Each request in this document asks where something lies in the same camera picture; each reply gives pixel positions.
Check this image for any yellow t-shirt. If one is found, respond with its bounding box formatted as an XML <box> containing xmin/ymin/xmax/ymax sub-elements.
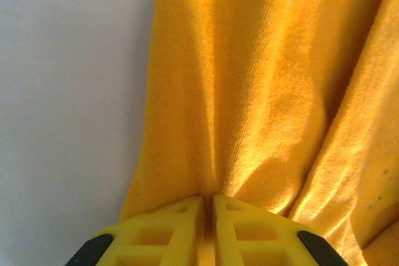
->
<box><xmin>120</xmin><ymin>0</ymin><xmax>399</xmax><ymax>266</ymax></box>

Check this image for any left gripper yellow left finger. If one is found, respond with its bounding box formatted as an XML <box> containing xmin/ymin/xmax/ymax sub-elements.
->
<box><xmin>65</xmin><ymin>194</ymin><xmax>208</xmax><ymax>266</ymax></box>

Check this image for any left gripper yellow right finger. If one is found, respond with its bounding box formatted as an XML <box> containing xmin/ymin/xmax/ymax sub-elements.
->
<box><xmin>212</xmin><ymin>193</ymin><xmax>347</xmax><ymax>266</ymax></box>

